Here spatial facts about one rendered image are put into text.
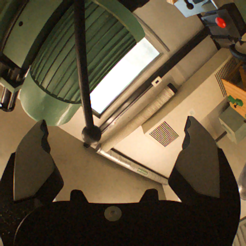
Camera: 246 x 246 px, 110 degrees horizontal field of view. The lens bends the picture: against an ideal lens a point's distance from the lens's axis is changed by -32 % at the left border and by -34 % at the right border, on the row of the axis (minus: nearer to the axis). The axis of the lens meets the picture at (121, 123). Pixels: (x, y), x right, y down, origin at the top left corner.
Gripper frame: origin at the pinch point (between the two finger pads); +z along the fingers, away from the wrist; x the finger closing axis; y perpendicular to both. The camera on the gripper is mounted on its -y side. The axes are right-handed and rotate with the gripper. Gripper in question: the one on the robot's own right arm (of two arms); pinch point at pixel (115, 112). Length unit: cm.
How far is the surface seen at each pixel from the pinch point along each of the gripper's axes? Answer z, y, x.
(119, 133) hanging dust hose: 139, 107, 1
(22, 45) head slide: 13.8, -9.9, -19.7
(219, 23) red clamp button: 16.0, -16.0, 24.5
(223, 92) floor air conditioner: 127, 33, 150
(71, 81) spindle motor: 13.4, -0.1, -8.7
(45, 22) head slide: 13.9, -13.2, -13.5
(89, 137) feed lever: 5.2, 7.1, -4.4
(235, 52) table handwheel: 25, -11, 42
